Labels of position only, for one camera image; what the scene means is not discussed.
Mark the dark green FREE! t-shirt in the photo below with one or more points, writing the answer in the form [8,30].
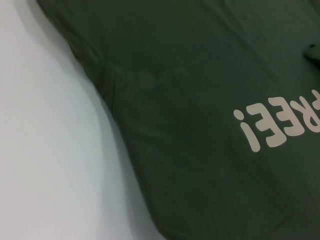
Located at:
[187,100]

